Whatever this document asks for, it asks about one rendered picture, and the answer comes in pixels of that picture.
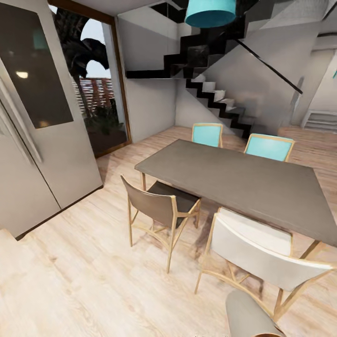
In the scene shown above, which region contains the trash can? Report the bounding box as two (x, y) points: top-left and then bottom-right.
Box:
(226, 290), (287, 337)

